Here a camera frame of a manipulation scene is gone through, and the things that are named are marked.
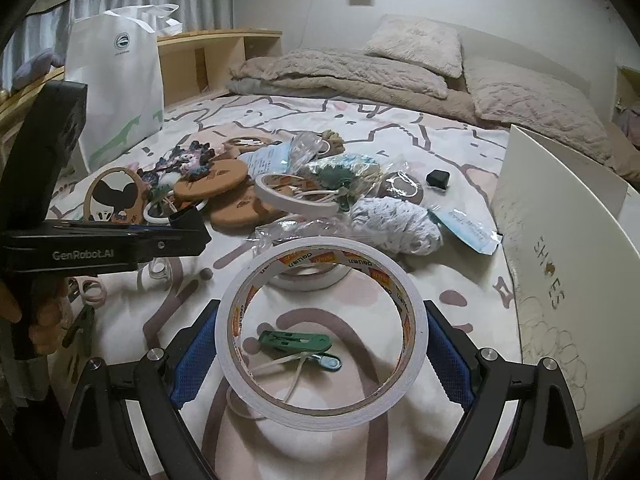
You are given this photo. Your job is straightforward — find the wooden ring with leaves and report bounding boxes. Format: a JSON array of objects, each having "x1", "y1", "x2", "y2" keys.
[{"x1": 222, "y1": 134, "x2": 274, "y2": 155}]

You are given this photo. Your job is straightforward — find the person left hand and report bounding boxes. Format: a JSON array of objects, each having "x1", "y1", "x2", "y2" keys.
[{"x1": 1, "y1": 278, "x2": 68, "y2": 356}]

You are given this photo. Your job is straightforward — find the green clothes peg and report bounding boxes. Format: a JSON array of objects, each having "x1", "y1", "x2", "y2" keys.
[{"x1": 258, "y1": 330, "x2": 332, "y2": 354}]

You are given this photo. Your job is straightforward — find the cork coaster lower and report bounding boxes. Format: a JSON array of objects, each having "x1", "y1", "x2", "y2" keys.
[{"x1": 209, "y1": 184, "x2": 284, "y2": 230}]

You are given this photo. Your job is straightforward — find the blue white packet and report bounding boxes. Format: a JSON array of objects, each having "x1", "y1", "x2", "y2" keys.
[{"x1": 430, "y1": 205, "x2": 502, "y2": 256}]

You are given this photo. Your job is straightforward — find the white paper shopping bag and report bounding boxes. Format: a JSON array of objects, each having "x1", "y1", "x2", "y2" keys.
[{"x1": 65, "y1": 3, "x2": 182, "y2": 172}]

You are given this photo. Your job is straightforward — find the wooden hoop bird silhouette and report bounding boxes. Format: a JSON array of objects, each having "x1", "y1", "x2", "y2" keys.
[{"x1": 84, "y1": 167, "x2": 148, "y2": 224}]

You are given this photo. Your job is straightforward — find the cork coaster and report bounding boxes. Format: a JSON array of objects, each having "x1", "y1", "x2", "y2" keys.
[
  {"x1": 174, "y1": 159, "x2": 248, "y2": 202},
  {"x1": 209, "y1": 184, "x2": 284, "y2": 230}
]

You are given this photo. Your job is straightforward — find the cork coaster upper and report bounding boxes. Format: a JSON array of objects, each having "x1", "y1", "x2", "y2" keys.
[{"x1": 174, "y1": 159, "x2": 248, "y2": 202}]

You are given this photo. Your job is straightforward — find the small black box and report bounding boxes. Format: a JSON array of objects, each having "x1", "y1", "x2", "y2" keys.
[{"x1": 425, "y1": 169, "x2": 450, "y2": 192}]

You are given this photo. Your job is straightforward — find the large beige pillow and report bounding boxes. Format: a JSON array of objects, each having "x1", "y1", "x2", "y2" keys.
[{"x1": 463, "y1": 56, "x2": 613, "y2": 165}]

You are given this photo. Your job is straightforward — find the white yarn bundle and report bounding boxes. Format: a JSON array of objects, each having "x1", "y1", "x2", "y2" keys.
[{"x1": 349, "y1": 197, "x2": 442, "y2": 256}]

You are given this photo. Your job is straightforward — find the white tape roll flat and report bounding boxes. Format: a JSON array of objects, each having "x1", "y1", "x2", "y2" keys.
[{"x1": 254, "y1": 174, "x2": 340, "y2": 220}]

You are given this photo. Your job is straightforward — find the white double sided tape roll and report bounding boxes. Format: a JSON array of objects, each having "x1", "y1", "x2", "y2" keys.
[{"x1": 214, "y1": 235, "x2": 431, "y2": 434}]

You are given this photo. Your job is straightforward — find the white shoe box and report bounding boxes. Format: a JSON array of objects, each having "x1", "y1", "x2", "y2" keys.
[{"x1": 491, "y1": 127, "x2": 639, "y2": 438}]

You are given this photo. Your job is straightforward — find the small beige pillow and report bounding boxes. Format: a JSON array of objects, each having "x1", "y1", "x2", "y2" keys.
[{"x1": 364, "y1": 15, "x2": 463, "y2": 79}]

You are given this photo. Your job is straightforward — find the folded beige quilt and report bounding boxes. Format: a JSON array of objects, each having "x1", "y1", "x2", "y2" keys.
[{"x1": 229, "y1": 49, "x2": 490, "y2": 127}]

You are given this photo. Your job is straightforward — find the grey curtain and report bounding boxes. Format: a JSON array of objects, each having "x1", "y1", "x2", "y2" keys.
[{"x1": 0, "y1": 0, "x2": 237, "y2": 91}]

